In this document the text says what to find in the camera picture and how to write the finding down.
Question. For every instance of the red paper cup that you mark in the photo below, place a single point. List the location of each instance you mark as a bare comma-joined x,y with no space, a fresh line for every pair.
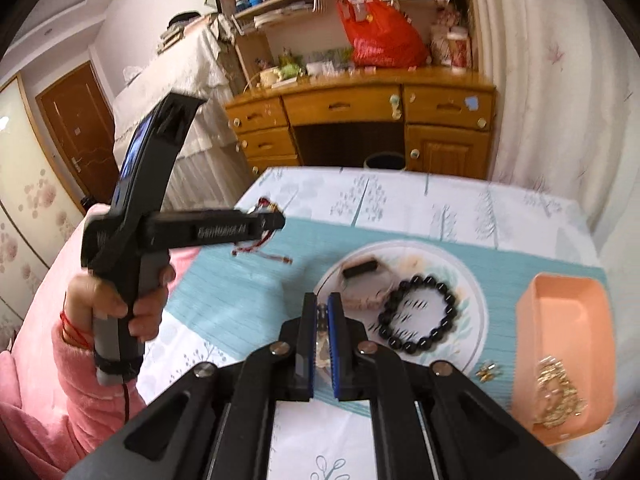
461,50

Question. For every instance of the gold leaf brooch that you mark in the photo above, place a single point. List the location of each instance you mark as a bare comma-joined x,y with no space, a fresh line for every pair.
557,395

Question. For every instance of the person's left hand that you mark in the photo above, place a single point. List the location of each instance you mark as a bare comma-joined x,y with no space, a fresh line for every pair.
85,300

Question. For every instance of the person's left forearm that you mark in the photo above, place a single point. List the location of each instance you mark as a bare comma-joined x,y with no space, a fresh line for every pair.
60,400

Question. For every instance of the pink smartwatch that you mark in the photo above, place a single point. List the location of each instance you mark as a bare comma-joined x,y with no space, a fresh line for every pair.
360,267

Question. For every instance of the white leaf print curtain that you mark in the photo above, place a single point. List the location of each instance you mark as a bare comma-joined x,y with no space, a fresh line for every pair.
550,85

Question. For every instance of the white lace covered furniture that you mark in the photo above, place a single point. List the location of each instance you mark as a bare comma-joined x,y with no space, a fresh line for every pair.
165,60

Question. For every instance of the gold flower earring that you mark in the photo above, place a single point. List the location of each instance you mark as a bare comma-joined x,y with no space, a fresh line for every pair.
323,332
487,371

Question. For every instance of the peach pink drawer box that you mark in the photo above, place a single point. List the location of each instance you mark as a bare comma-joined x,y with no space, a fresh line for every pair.
565,310

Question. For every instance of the floral sliding door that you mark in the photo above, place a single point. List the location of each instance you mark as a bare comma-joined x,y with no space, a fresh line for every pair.
30,200

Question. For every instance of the red plastic bag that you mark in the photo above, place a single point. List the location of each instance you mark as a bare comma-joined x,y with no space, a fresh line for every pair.
385,35

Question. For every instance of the pink quilt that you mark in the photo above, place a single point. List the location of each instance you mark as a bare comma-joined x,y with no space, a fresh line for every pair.
45,280

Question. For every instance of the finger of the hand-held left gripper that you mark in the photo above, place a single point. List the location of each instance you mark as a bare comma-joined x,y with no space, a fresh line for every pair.
274,221

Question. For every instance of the dark waste bin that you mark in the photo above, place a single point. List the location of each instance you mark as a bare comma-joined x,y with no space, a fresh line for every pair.
384,162

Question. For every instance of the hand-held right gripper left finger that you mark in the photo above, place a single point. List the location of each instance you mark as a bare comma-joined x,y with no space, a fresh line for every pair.
300,355

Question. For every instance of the small white hanging ornament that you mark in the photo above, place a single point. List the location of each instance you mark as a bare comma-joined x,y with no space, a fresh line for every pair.
395,106

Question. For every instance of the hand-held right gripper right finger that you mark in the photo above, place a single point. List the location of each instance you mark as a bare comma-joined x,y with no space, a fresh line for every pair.
336,350

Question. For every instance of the floral tin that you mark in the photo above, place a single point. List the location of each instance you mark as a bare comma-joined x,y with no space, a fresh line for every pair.
441,42

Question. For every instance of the wooden desk with bookshelf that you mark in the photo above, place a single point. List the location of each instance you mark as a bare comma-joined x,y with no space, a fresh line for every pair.
350,105

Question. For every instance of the stack of books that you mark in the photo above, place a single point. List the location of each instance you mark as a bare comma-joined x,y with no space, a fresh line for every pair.
175,35

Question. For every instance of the brown wooden door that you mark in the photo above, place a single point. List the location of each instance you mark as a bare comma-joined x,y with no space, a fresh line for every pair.
75,125

